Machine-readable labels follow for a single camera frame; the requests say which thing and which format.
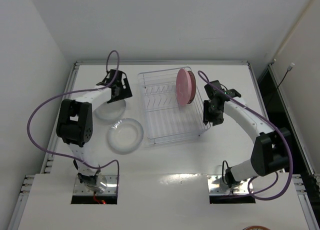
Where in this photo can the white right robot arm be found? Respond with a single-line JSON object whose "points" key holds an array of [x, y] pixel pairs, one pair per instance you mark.
{"points": [[271, 149]]}

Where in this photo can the white wire dish rack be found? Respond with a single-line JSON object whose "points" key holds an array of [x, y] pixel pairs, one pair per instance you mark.
{"points": [[165, 120]]}

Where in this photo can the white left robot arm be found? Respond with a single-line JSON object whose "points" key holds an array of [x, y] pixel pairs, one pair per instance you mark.
{"points": [[75, 123]]}

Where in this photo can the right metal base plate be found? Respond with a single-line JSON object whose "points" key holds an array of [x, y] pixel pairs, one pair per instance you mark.
{"points": [[216, 187]]}

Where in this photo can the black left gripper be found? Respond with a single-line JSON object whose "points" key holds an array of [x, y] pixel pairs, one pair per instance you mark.
{"points": [[122, 90]]}

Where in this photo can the blue rimmed glass plate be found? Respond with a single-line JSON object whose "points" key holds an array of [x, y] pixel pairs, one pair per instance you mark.
{"points": [[125, 136], [110, 112]]}

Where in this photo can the orange rimmed round object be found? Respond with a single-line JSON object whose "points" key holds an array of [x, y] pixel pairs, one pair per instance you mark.
{"points": [[256, 227]]}

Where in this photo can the pink plastic plate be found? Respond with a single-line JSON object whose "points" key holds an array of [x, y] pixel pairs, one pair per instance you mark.
{"points": [[183, 87]]}

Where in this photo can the green rimmed white plate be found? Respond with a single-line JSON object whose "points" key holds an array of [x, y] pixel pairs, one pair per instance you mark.
{"points": [[193, 86]]}

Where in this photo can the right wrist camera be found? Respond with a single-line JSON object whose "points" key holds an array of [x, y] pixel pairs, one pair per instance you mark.
{"points": [[214, 90]]}

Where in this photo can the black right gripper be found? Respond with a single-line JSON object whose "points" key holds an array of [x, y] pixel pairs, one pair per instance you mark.
{"points": [[208, 114]]}

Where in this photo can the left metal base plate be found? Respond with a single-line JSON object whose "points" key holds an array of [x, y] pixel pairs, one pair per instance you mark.
{"points": [[106, 186]]}

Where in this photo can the metal base plate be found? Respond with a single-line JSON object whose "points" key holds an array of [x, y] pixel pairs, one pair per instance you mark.
{"points": [[216, 187], [106, 186]]}

